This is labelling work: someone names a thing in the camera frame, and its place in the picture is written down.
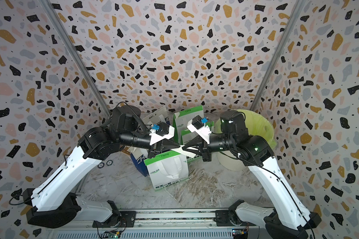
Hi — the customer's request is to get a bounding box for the front blue white bag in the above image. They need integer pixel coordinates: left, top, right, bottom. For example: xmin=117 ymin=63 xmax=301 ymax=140
xmin=130 ymin=147 xmax=149 ymax=177

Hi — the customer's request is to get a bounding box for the white trash bin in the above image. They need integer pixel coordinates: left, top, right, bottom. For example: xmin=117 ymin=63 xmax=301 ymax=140
xmin=215 ymin=151 xmax=247 ymax=171

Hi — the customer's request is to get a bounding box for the back blue white bag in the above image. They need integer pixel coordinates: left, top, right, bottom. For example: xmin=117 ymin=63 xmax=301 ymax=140
xmin=143 ymin=106 xmax=170 ymax=125

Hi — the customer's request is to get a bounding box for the yellow-green bin liner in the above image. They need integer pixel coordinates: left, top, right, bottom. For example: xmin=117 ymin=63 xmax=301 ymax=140
xmin=237 ymin=109 xmax=277 ymax=149

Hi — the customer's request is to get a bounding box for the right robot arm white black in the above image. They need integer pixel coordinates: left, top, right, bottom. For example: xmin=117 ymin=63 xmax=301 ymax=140
xmin=182 ymin=110 xmax=322 ymax=239

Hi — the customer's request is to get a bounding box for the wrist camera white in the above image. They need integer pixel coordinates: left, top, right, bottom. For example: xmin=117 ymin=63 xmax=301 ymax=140
xmin=149 ymin=122 xmax=175 ymax=145
xmin=187 ymin=116 xmax=212 ymax=144

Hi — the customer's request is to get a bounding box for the left corner aluminium post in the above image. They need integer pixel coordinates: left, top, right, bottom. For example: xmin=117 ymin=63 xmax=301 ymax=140
xmin=39 ymin=0 xmax=111 ymax=118

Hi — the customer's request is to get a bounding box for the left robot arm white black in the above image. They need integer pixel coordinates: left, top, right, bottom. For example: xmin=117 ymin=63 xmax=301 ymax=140
xmin=23 ymin=102 xmax=180 ymax=229

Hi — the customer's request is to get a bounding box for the corner aluminium post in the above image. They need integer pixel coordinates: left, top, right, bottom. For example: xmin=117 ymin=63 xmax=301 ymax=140
xmin=250 ymin=0 xmax=307 ymax=111
xmin=39 ymin=0 xmax=111 ymax=118

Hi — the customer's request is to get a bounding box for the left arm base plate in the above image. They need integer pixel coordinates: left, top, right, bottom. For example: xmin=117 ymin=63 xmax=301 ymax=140
xmin=92 ymin=211 xmax=137 ymax=228

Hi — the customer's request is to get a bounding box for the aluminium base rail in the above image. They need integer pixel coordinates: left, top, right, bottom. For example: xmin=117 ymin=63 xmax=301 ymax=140
xmin=44 ymin=208 xmax=277 ymax=239

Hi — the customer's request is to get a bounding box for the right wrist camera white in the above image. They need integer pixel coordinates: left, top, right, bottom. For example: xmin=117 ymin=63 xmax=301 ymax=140
xmin=187 ymin=116 xmax=212 ymax=144

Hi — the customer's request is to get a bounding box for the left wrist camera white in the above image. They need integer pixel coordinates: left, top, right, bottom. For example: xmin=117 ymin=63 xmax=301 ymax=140
xmin=149 ymin=122 xmax=175 ymax=145

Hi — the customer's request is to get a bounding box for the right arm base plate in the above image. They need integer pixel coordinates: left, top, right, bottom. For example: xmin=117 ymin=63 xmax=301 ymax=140
xmin=214 ymin=210 xmax=254 ymax=227

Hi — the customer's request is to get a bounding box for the blue white bag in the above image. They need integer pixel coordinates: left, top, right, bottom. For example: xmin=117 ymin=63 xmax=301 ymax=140
xmin=130 ymin=147 xmax=149 ymax=177
xmin=143 ymin=106 xmax=170 ymax=125

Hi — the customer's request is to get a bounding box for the right corner aluminium post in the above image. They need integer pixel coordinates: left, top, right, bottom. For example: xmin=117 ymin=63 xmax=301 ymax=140
xmin=250 ymin=0 xmax=307 ymax=111

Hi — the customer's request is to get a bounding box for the green white bag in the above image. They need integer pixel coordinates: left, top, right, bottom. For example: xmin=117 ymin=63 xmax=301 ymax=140
xmin=182 ymin=118 xmax=212 ymax=162
xmin=173 ymin=105 xmax=204 ymax=144
xmin=144 ymin=150 xmax=189 ymax=191

